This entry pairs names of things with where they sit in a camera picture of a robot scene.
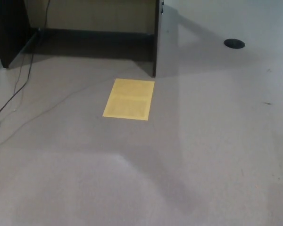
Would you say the yellow paper sheet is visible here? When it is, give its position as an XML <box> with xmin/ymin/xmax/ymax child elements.
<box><xmin>102</xmin><ymin>78</ymin><xmax>155</xmax><ymax>121</ymax></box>

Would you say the black round floor cap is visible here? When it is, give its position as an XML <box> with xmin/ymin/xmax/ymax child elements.
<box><xmin>224</xmin><ymin>38</ymin><xmax>246</xmax><ymax>49</ymax></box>

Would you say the dark wooden desk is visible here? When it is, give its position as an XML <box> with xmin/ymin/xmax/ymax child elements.
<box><xmin>0</xmin><ymin>0</ymin><xmax>165</xmax><ymax>78</ymax></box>

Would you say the thin grey cable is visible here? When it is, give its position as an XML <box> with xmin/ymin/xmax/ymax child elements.
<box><xmin>0</xmin><ymin>67</ymin><xmax>142</xmax><ymax>149</ymax></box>

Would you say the thick black cable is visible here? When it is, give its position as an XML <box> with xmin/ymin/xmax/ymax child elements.
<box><xmin>0</xmin><ymin>0</ymin><xmax>50</xmax><ymax>119</ymax></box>

